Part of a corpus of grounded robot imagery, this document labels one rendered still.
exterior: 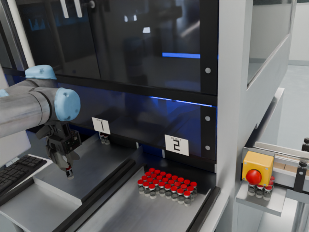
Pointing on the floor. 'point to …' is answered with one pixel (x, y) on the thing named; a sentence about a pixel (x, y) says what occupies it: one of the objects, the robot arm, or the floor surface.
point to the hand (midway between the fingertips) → (65, 165)
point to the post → (231, 101)
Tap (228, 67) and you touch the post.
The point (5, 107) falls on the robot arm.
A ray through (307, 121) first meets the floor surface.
